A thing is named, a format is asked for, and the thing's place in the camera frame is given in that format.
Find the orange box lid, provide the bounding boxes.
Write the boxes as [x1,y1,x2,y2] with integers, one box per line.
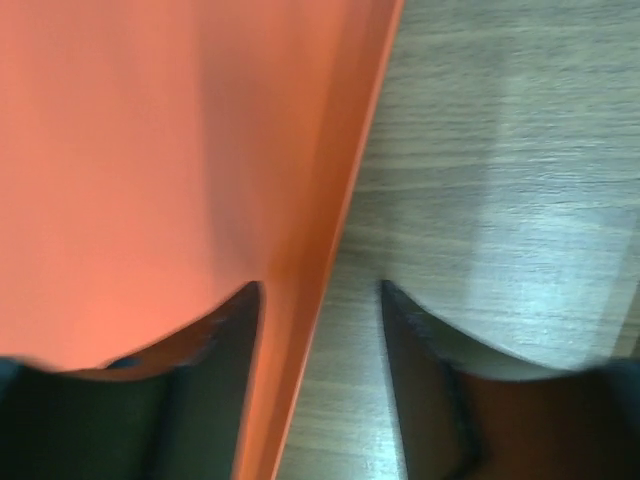
[1,1,404,479]

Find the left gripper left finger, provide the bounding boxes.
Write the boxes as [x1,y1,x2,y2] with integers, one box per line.
[1,281,262,479]

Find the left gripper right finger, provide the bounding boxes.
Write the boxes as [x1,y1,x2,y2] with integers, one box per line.
[380,280,639,479]

